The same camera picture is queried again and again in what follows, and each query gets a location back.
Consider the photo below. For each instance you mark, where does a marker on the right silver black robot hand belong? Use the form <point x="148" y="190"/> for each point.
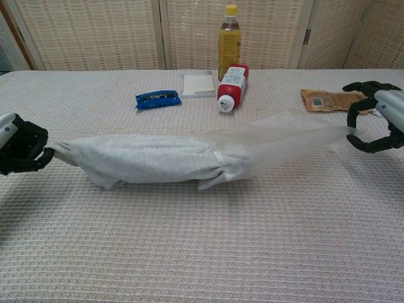
<point x="391" y="107"/>

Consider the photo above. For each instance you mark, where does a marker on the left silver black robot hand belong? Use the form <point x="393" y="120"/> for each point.
<point x="22" y="148"/>

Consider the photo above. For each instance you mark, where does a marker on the transparent plastic bag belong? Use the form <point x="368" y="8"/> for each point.
<point x="284" y="139"/>

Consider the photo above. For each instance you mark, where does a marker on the grey cloth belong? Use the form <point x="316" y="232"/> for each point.
<point x="142" y="161"/>

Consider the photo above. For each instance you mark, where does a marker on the brown spout pouch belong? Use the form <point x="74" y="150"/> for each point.
<point x="328" y="101"/>

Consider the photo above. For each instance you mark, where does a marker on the metal screen hinge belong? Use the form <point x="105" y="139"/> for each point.
<point x="308" y="36"/>

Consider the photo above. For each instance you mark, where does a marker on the woven folding screen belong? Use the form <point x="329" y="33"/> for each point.
<point x="94" y="34"/>

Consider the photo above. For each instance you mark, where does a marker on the blue snack packet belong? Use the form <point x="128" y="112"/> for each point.
<point x="158" y="100"/>

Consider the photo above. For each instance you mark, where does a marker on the red bottle with white cap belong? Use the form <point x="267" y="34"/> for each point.
<point x="233" y="86"/>

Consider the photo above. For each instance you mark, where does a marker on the yellow tea bottle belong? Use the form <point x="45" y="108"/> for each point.
<point x="229" y="47"/>

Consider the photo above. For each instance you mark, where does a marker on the white flat box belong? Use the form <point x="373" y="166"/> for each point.
<point x="198" y="84"/>

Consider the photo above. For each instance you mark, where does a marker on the beige woven tablecloth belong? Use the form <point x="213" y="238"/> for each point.
<point x="189" y="246"/>

